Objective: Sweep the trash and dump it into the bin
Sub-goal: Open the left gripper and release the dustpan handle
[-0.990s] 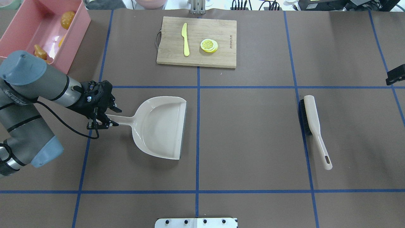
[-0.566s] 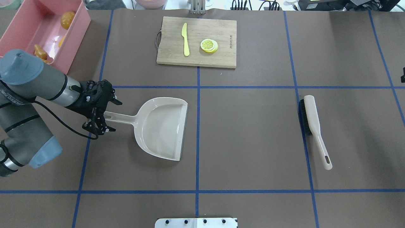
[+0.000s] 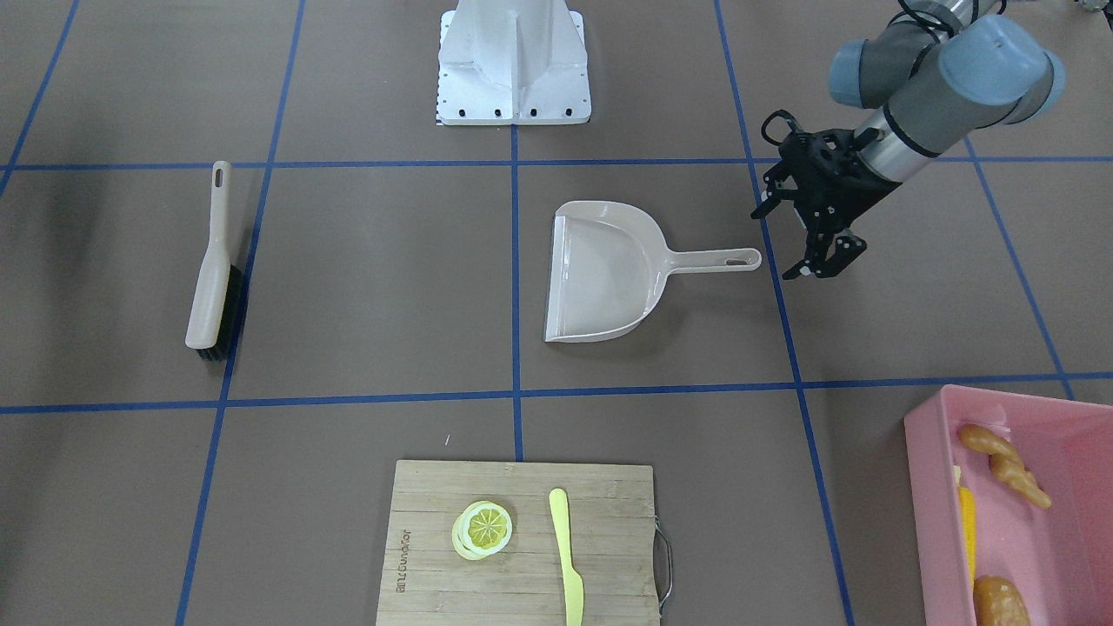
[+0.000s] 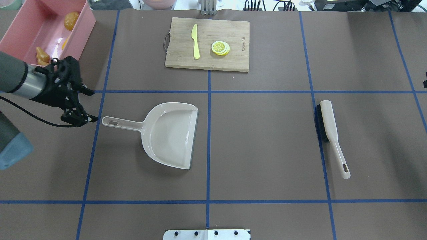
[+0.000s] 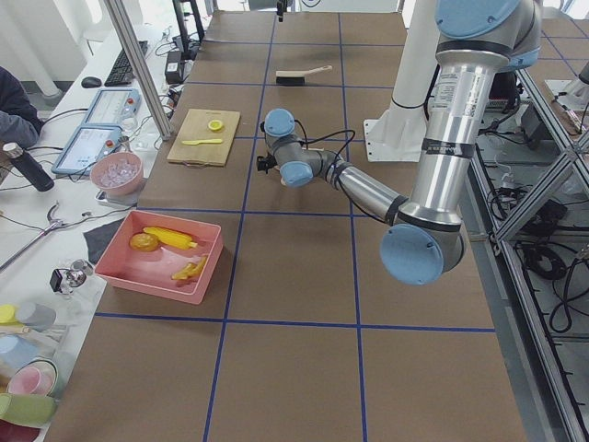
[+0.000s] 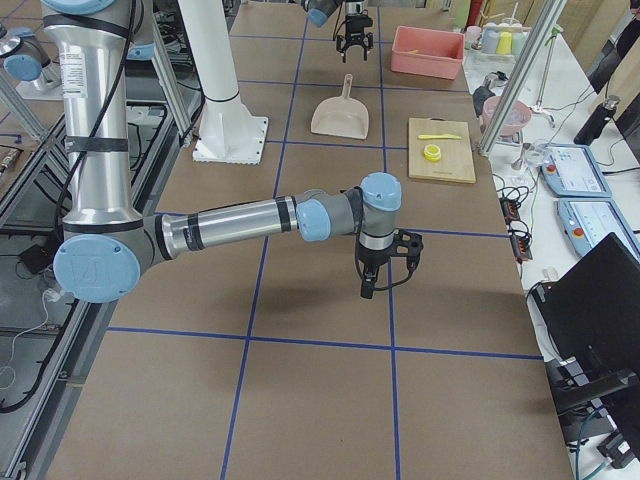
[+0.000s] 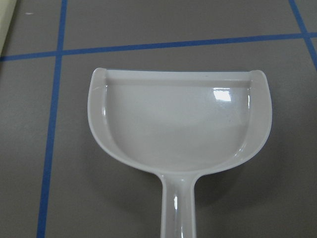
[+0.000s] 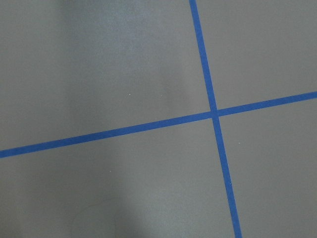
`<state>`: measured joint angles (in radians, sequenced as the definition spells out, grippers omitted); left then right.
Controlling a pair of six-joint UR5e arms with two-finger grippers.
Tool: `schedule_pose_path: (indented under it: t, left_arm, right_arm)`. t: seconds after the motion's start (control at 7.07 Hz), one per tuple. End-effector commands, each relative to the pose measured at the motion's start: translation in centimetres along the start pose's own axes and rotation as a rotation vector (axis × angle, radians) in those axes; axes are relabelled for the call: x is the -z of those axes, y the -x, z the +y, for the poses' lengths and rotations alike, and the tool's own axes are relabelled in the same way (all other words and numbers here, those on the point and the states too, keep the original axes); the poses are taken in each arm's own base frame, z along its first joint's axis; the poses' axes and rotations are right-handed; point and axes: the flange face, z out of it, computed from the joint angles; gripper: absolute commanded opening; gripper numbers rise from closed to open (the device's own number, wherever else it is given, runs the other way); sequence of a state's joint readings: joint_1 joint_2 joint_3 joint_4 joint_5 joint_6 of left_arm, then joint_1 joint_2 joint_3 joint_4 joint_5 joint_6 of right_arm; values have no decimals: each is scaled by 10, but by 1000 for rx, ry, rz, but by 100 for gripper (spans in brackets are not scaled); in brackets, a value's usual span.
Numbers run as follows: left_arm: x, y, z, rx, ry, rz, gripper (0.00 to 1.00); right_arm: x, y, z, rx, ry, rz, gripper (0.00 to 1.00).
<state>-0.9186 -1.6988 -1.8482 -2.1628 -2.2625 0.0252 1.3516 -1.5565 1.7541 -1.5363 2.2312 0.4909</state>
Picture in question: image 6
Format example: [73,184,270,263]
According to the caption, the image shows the lower teach pendant tablet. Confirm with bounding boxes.
[556,198,639,259]

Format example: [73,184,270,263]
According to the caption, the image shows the pink bowl with clear pieces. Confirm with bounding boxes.
[482,96,532,137]

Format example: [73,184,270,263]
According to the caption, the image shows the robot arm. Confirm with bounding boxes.
[300,0,374,63]
[42,1,423,303]

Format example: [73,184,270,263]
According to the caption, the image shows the beige plastic dustpan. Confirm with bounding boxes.
[310,73,369,140]

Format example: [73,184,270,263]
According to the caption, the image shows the pink plastic bin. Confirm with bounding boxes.
[390,25,465,80]

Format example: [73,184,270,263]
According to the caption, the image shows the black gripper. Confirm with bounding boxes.
[334,13,374,64]
[355,229,424,299]

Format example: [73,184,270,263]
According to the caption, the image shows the yellow plastic cup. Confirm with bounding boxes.
[496,32,513,55]

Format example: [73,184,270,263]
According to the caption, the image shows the person in dark jacket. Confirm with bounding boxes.
[588,0,639,93]

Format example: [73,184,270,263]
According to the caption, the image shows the yellow lemon slice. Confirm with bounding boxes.
[423,144,442,162]

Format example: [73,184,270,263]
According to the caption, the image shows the yellow plastic knife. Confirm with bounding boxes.
[417,133,462,141]

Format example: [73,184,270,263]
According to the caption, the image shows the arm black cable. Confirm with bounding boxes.
[352,189,416,292]

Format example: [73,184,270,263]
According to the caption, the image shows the teach pendant tablet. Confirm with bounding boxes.
[556,198,639,259]
[540,143,612,198]

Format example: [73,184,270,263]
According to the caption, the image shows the bamboo cutting board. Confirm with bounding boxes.
[408,118,476,184]

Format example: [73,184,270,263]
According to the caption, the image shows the upper teach pendant tablet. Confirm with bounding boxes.
[540,143,612,198]

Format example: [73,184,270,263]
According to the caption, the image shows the grey plastic cup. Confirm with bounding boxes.
[481,28,501,54]

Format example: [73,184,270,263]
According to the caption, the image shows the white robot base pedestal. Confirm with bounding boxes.
[179,0,269,165]

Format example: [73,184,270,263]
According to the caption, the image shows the aluminium frame post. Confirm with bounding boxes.
[478,0,567,157]

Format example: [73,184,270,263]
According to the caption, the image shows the black water bottle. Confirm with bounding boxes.
[573,95,620,146]

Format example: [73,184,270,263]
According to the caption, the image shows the pink plastic cup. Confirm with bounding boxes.
[465,25,482,49]

